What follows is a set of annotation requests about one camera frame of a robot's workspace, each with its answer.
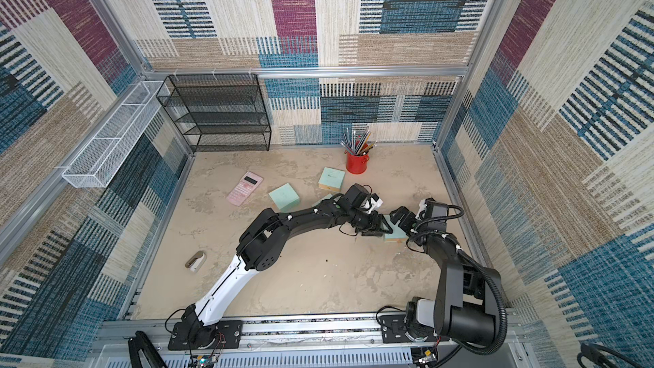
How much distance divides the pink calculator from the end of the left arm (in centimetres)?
46

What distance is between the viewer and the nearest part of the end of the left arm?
85 centimetres

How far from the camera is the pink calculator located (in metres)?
1.04
